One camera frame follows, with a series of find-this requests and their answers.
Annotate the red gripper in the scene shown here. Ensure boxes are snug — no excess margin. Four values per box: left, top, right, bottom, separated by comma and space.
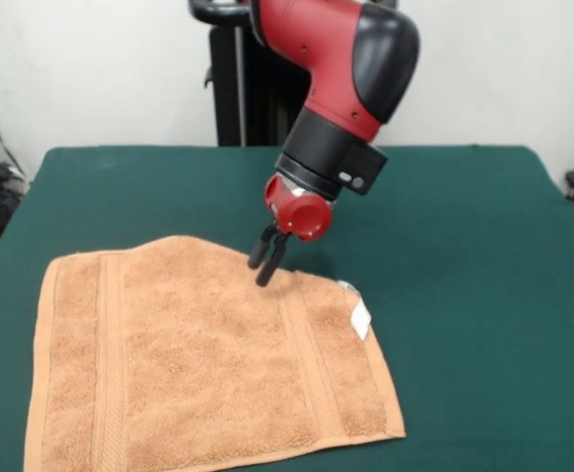
246, 174, 335, 288

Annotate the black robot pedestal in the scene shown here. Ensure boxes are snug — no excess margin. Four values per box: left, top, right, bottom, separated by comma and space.
187, 0, 313, 148

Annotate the dark green table cloth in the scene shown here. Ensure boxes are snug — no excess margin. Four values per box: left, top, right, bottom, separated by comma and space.
0, 145, 574, 472

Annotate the tan terry towel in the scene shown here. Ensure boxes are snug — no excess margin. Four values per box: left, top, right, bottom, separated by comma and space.
24, 234, 408, 472

